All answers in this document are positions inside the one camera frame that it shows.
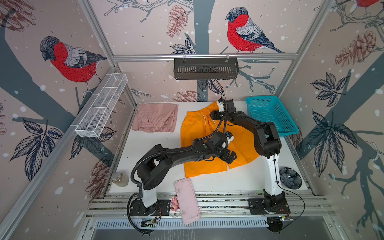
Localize orange shorts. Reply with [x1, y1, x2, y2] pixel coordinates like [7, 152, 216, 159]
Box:
[180, 100, 260, 178]

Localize teal plastic basket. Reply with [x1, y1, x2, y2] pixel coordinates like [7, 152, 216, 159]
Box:
[245, 96, 299, 137]

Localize pink shorts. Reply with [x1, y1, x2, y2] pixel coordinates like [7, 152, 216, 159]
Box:
[132, 103, 179, 133]

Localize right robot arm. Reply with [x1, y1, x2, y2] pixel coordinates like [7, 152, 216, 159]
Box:
[210, 99, 286, 214]

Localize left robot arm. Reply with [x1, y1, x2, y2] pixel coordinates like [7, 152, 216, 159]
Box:
[130, 132, 237, 209]

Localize pink tray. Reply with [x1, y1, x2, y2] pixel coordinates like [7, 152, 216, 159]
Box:
[175, 178, 201, 225]

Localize small pink toy figure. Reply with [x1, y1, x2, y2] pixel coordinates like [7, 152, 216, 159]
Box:
[171, 197, 179, 212]

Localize right circuit board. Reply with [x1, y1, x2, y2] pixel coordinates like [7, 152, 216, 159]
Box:
[269, 215, 294, 222]

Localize circuit board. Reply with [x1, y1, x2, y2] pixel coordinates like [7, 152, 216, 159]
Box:
[269, 215, 294, 222]
[140, 219, 159, 229]

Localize small clear plastic jar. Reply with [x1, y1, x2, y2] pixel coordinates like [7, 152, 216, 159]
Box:
[112, 172, 129, 187]

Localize left circuit board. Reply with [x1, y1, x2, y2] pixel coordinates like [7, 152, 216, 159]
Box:
[140, 219, 159, 229]

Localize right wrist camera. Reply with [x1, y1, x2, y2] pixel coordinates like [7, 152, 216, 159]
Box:
[217, 99, 226, 113]

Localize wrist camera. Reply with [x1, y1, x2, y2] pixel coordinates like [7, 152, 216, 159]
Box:
[217, 99, 226, 113]
[225, 132, 234, 143]

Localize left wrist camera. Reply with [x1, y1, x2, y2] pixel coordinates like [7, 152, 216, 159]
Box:
[225, 132, 234, 143]

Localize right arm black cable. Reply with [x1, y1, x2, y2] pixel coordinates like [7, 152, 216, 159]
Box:
[272, 154, 306, 231]

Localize black hanging wire basket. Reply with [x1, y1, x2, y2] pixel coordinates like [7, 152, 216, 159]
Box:
[174, 58, 239, 80]

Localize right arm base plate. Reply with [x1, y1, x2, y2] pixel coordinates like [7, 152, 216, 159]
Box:
[247, 198, 291, 215]

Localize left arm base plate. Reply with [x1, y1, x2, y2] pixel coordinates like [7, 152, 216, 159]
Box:
[128, 199, 171, 217]

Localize aluminium frame crossbar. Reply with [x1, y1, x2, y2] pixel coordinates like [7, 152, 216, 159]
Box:
[112, 52, 299, 63]

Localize white wire mesh shelf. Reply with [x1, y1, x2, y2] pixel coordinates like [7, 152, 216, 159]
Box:
[75, 73, 128, 138]

